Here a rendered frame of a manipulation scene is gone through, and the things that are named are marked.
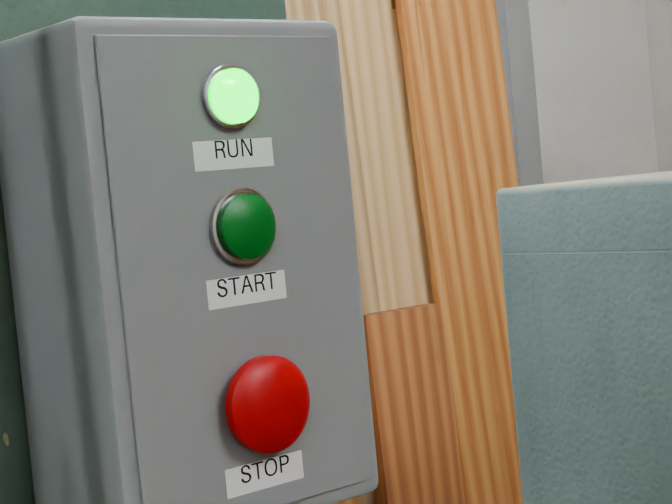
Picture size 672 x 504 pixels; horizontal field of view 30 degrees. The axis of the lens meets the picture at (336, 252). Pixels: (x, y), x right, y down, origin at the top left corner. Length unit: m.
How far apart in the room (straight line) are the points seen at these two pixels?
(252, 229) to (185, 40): 0.06
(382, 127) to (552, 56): 0.56
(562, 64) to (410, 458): 0.96
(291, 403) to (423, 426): 1.66
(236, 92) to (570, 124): 2.25
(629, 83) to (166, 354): 2.42
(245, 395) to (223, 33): 0.11
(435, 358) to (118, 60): 1.71
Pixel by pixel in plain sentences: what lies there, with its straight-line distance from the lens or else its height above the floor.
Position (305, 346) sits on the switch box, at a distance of 0.40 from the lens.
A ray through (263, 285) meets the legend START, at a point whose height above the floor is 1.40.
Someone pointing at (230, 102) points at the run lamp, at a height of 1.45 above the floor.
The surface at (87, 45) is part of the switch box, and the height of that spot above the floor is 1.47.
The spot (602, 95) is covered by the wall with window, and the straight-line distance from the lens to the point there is 2.69.
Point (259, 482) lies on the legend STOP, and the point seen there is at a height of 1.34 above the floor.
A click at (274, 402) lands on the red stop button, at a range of 0.38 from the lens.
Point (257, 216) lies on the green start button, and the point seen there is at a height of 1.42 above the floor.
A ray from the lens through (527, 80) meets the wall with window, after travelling 2.57.
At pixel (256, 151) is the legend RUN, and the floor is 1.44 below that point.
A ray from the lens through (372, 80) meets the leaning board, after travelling 2.15.
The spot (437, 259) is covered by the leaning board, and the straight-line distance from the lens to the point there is 2.15.
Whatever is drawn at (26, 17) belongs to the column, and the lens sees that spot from 0.43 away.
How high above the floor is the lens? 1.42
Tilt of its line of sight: 3 degrees down
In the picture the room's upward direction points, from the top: 5 degrees counter-clockwise
